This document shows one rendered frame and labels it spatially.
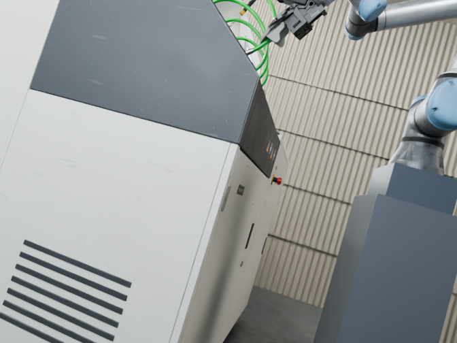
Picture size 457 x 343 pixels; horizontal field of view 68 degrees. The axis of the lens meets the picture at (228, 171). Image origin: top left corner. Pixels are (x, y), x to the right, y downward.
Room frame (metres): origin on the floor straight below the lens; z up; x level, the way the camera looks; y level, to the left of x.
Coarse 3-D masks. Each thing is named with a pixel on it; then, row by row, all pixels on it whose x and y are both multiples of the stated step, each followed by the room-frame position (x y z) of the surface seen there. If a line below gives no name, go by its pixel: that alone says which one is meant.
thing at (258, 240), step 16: (240, 0) 1.50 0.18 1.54; (224, 16) 1.51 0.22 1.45; (240, 16) 1.50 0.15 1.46; (240, 32) 1.51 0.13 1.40; (256, 64) 2.02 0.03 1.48; (272, 176) 1.47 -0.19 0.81; (272, 192) 1.65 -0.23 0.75; (272, 208) 1.87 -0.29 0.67; (256, 224) 1.43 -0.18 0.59; (256, 240) 1.58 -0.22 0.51; (256, 256) 1.79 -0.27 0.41; (240, 288) 1.50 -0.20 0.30; (240, 304) 1.69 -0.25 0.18; (224, 336) 1.48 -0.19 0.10
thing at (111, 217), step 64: (64, 128) 0.84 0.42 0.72; (128, 128) 0.80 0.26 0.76; (0, 192) 0.87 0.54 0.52; (64, 192) 0.83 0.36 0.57; (128, 192) 0.79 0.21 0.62; (192, 192) 0.75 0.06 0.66; (0, 256) 0.85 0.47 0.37; (64, 256) 0.81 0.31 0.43; (128, 256) 0.78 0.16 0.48; (192, 256) 0.74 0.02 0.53; (0, 320) 0.84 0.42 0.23; (64, 320) 0.80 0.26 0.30; (128, 320) 0.76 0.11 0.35
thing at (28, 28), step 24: (0, 0) 0.92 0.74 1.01; (24, 0) 0.90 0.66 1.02; (48, 0) 0.88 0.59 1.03; (0, 24) 0.91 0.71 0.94; (24, 24) 0.90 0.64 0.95; (48, 24) 0.88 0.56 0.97; (0, 48) 0.91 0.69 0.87; (24, 48) 0.89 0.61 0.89; (0, 72) 0.90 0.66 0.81; (24, 72) 0.88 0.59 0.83; (0, 96) 0.89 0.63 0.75; (24, 96) 0.88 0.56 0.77; (0, 120) 0.89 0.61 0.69; (0, 144) 0.88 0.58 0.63; (0, 168) 0.88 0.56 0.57
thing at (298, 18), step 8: (312, 0) 1.00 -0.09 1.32; (288, 8) 1.02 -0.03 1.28; (296, 8) 1.00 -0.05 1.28; (304, 8) 1.01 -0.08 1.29; (312, 8) 1.00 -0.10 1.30; (320, 8) 0.99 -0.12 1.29; (288, 16) 1.03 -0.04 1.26; (296, 16) 1.02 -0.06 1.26; (304, 16) 1.01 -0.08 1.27; (312, 16) 1.00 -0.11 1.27; (288, 24) 1.03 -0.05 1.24; (296, 24) 1.02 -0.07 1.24; (304, 24) 1.01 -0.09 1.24; (312, 24) 1.02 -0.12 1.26; (296, 32) 1.02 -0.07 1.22; (304, 32) 1.05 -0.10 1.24
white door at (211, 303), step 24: (240, 168) 0.82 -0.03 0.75; (240, 192) 0.90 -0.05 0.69; (264, 192) 1.36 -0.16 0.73; (240, 216) 1.01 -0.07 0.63; (216, 240) 0.80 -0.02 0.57; (240, 240) 1.14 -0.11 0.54; (216, 264) 0.88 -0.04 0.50; (240, 264) 1.30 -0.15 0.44; (216, 288) 0.98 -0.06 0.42; (192, 312) 0.79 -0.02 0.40; (216, 312) 1.10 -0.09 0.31; (192, 336) 0.86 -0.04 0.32; (216, 336) 1.25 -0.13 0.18
